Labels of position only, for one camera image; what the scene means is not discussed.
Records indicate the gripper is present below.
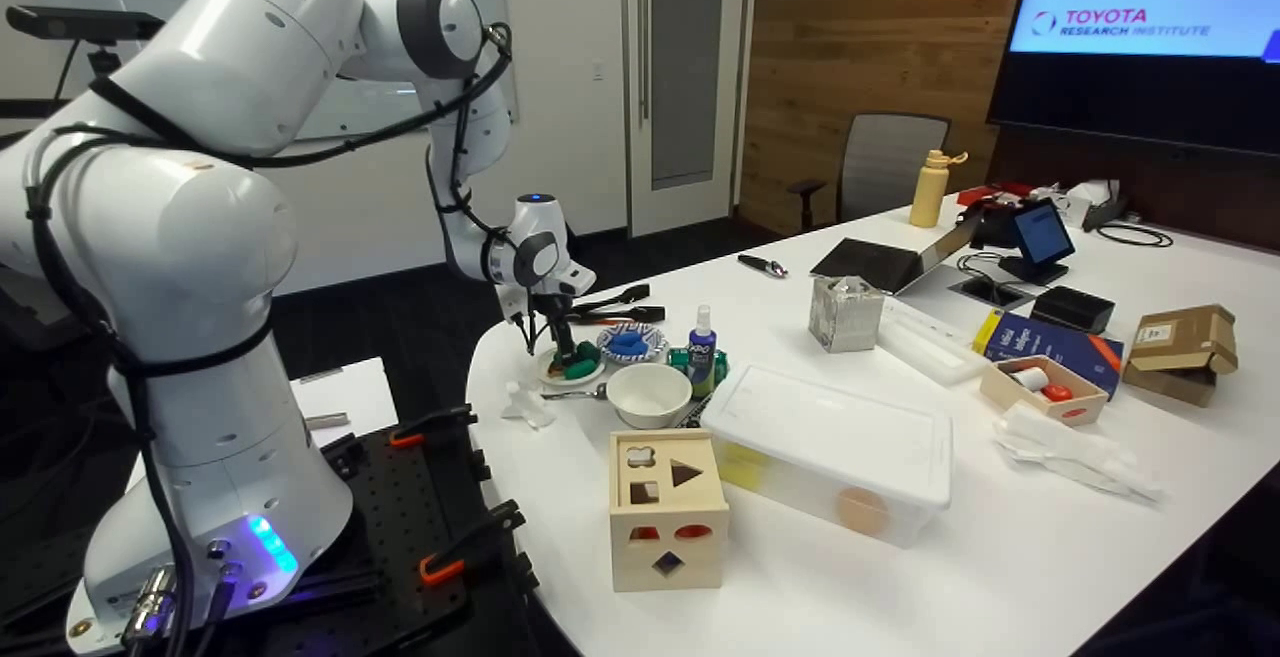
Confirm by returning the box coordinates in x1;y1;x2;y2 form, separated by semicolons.
524;291;580;369

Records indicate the white plate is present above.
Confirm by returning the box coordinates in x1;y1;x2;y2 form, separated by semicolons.
532;344;608;389

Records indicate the blue patterned plate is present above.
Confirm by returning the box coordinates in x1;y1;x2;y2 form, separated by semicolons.
596;322;670;367

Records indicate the white bowl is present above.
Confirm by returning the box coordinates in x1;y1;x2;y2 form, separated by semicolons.
605;362;694;431

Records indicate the black and orange clamp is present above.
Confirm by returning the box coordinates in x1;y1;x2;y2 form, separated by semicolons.
419;499;527;584
388;404;478;449

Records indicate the green roll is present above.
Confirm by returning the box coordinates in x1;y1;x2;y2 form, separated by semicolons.
666;346;730;399

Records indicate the wooden shape sorter cube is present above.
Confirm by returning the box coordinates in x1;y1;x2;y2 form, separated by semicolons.
608;428;732;594

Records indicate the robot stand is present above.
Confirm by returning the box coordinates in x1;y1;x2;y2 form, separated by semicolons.
0;357;549;657

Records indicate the white door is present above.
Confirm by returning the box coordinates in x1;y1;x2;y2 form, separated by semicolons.
619;0;753;239

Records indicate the clear box with white lid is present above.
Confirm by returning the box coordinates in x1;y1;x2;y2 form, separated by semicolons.
699;364;954;549

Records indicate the silver tissue box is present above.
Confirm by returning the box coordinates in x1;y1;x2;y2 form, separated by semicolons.
807;275;887;355

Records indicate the grey laptop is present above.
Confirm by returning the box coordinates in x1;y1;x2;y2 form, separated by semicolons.
809;211;987;297

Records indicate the orange ball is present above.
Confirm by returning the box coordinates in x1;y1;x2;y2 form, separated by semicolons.
835;486;890;539

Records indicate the long white tray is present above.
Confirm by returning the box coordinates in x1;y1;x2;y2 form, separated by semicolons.
877;296;992;387

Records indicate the grey office chair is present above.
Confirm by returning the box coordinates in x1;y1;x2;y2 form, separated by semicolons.
787;112;952;234

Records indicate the yellow bottle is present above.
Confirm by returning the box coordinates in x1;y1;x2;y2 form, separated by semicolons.
908;148;970;230

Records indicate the small wooden tray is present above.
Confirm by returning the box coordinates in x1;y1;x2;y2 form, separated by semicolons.
979;354;1110;429

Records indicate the blue book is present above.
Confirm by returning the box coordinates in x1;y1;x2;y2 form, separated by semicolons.
971;309;1125;399

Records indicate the small touch screen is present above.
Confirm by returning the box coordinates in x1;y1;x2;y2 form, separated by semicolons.
997;198;1078;287

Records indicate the black box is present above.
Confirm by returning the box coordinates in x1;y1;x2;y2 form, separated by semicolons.
1029;285;1117;336

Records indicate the white plastic bag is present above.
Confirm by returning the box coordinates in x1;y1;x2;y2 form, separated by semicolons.
992;401;1167;504

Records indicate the cardboard box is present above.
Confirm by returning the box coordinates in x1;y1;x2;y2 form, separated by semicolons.
1121;303;1240;409

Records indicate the black handled tool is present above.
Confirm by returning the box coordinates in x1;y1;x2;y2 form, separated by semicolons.
574;305;667;327
570;283;652;317

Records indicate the door handle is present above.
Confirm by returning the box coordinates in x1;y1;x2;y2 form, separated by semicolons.
635;0;652;124

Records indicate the camera on mount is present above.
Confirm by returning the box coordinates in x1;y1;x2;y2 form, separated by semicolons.
5;4;167;103

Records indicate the black cable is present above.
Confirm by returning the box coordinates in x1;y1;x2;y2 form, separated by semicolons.
1094;221;1175;249

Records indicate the large wall screen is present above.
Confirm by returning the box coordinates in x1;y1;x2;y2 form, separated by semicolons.
986;0;1280;159

